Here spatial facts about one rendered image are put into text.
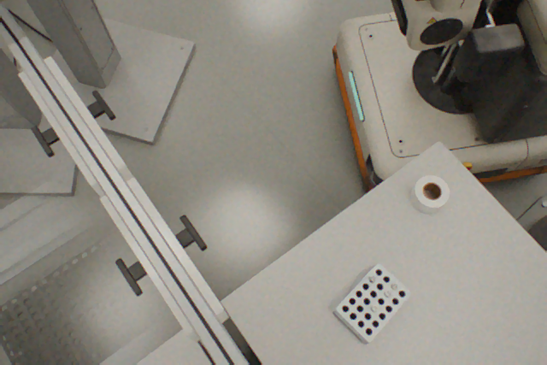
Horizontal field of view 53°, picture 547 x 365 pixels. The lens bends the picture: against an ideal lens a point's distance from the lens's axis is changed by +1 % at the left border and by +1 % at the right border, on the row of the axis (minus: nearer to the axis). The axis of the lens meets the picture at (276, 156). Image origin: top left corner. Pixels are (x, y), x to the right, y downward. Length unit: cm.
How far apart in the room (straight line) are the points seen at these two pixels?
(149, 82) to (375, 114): 88
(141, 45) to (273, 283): 137
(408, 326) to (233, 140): 113
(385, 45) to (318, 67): 36
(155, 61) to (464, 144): 118
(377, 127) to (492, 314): 80
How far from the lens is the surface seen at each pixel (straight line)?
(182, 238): 98
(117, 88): 217
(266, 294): 110
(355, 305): 107
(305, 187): 197
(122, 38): 229
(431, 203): 114
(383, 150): 175
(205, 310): 87
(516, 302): 119
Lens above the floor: 185
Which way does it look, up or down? 67 degrees down
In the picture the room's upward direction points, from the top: 1 degrees clockwise
